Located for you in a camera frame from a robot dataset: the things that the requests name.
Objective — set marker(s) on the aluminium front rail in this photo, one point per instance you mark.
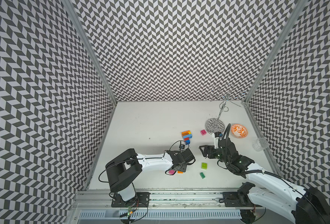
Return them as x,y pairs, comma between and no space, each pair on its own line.
185,199

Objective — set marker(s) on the white ribbed cable duct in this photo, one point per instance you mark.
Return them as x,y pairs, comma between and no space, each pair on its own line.
160,214

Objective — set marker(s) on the light blue lego plate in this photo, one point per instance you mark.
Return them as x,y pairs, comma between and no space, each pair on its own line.
188,136

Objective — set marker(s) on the clear glass cup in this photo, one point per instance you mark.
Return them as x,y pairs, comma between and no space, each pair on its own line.
260,144

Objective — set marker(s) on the lime green lego brick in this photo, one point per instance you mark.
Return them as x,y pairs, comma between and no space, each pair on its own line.
204,166

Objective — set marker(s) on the silver metal jewelry stand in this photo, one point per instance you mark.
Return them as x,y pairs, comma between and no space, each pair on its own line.
223,92

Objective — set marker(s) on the orange patterned small plate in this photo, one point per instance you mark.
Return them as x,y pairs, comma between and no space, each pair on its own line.
239,131

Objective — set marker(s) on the magenta lego brick far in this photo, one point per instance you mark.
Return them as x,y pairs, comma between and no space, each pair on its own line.
203,132

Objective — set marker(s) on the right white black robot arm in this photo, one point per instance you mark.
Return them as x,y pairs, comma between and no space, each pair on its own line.
298,204

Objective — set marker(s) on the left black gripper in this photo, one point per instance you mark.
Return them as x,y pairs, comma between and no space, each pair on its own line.
183,169

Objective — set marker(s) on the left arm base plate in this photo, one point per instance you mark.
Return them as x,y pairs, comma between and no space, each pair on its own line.
141,200

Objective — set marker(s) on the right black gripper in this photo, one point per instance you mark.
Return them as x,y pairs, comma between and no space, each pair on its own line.
207,147

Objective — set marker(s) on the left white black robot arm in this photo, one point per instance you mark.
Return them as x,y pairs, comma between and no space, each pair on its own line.
121,172

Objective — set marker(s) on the dark green lego brick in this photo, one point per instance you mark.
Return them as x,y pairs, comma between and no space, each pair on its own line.
202,175

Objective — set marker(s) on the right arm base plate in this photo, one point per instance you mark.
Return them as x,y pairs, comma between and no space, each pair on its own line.
235,199

